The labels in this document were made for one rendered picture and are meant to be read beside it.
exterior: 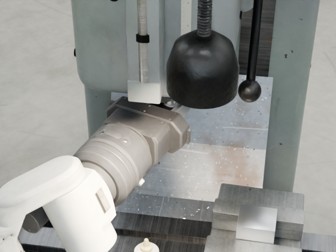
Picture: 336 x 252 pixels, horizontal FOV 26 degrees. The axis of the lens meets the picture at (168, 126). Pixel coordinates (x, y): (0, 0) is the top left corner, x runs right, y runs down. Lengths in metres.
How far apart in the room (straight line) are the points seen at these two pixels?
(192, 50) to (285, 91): 0.78
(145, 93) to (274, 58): 0.58
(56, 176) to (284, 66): 0.69
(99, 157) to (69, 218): 0.09
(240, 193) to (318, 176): 1.56
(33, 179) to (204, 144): 0.65
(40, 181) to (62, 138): 2.15
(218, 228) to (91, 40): 0.47
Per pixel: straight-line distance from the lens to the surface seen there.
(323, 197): 2.77
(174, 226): 1.34
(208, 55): 0.69
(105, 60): 0.91
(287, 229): 1.22
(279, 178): 1.60
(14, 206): 0.85
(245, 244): 1.16
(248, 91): 0.92
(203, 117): 1.46
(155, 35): 0.83
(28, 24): 3.80
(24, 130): 3.07
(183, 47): 0.70
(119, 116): 0.99
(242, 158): 1.46
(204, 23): 0.69
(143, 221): 1.35
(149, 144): 0.96
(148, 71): 0.86
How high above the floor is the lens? 1.86
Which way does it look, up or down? 38 degrees down
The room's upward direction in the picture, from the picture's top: straight up
